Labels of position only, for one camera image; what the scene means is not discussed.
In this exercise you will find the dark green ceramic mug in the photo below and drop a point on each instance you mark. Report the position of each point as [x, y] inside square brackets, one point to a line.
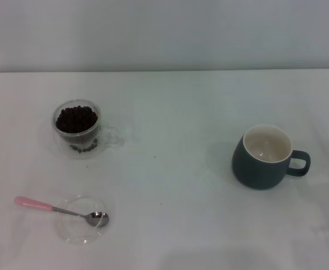
[251, 171]

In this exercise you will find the dark roasted coffee beans pile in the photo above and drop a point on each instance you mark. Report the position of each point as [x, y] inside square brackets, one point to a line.
[75, 119]

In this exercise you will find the clear glass saucer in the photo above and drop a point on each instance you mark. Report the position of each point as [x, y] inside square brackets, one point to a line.
[77, 233]

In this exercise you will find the clear double-wall glass cup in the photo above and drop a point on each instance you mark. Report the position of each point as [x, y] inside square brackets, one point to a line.
[108, 136]

